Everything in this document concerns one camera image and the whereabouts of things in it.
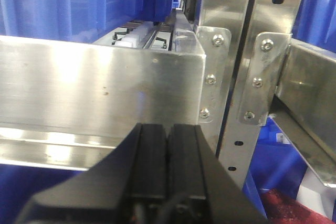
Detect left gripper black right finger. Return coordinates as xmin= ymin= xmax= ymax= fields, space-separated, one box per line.
xmin=168 ymin=124 xmax=268 ymax=223

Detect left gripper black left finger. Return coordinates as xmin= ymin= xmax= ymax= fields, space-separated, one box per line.
xmin=15 ymin=124 xmax=167 ymax=223

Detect stainless steel shelf beam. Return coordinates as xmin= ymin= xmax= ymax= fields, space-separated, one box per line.
xmin=0 ymin=11 xmax=208 ymax=172

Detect adjacent steel shelf beam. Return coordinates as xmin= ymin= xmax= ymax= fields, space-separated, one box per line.
xmin=270 ymin=39 xmax=335 ymax=188

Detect blue crate on upper shelf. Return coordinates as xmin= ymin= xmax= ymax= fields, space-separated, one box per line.
xmin=1 ymin=0 xmax=173 ymax=42

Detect perforated steel shelf upright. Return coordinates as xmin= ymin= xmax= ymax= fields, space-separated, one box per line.
xmin=194 ymin=0 xmax=249 ymax=151

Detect red mesh cloth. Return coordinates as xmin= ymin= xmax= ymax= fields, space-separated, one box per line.
xmin=260 ymin=189 xmax=334 ymax=224

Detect blue bin with red cloth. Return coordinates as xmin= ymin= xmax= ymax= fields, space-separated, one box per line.
xmin=243 ymin=118 xmax=307 ymax=217

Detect blue bin lower left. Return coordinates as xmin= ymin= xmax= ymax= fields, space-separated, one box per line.
xmin=1 ymin=164 xmax=80 ymax=223

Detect blue crate upper right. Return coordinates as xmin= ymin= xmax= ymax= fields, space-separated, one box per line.
xmin=292 ymin=0 xmax=335 ymax=52

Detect steel bracket plate with bolts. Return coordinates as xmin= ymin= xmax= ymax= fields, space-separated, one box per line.
xmin=196 ymin=26 xmax=232 ymax=124

